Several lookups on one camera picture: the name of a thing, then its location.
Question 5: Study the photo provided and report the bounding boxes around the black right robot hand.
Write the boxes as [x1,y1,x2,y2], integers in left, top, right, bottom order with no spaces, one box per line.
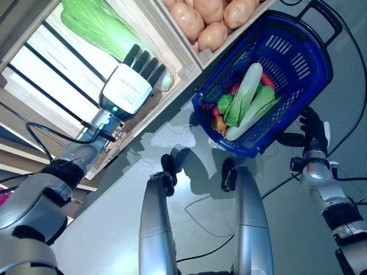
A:
[275,105,331,150]

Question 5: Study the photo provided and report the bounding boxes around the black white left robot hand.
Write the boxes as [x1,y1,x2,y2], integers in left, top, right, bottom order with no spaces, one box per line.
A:
[98,44,167,120]

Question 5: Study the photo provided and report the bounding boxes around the green white napa cabbage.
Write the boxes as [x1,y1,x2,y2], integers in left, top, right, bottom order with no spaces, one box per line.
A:
[222,62,264,128]
[224,85,281,142]
[60,0,175,92]

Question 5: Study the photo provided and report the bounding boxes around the blue plastic shopping basket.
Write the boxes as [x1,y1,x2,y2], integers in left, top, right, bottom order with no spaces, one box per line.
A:
[191,0,343,159]

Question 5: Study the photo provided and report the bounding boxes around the wooden cabbage crate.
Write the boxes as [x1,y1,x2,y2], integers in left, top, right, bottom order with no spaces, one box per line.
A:
[0,0,203,180]

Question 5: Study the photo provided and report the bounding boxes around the red carrot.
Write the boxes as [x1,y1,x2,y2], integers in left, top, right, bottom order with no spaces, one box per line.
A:
[261,73,275,88]

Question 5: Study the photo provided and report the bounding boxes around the wooden potato crate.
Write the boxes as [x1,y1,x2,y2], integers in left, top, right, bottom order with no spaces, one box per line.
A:
[151,0,278,69]

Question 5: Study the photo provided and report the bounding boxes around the black left robot foot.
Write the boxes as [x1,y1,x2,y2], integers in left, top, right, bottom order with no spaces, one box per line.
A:
[161,154,177,197]

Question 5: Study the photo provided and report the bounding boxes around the black robot foot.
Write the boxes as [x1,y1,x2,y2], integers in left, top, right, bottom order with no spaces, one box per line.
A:
[221,158,236,192]
[161,154,177,197]

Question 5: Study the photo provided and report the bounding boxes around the round green pepper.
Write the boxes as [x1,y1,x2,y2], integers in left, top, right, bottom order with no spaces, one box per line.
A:
[217,94,234,113]

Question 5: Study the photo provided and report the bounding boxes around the black right robot foot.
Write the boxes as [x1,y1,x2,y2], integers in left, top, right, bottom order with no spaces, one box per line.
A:
[221,158,236,192]

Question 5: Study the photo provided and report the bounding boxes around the small orange fruit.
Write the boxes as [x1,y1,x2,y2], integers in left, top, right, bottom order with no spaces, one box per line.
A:
[212,116,227,132]

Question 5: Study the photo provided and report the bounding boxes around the silver right robot leg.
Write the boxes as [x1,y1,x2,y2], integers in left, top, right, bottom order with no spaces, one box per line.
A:
[229,165,275,275]

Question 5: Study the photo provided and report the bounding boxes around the purple white onion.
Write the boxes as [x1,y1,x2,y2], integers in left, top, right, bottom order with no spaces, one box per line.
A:
[0,184,9,207]

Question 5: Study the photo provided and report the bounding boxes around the thick black floor cable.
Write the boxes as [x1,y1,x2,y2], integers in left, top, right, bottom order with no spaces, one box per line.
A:
[260,0,367,200]

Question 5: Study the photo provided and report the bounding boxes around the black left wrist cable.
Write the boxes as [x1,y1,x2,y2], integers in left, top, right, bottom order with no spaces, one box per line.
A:
[25,122,115,161]

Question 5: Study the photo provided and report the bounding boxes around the thin black tether cable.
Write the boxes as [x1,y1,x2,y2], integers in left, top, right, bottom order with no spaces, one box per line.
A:
[176,233,236,263]

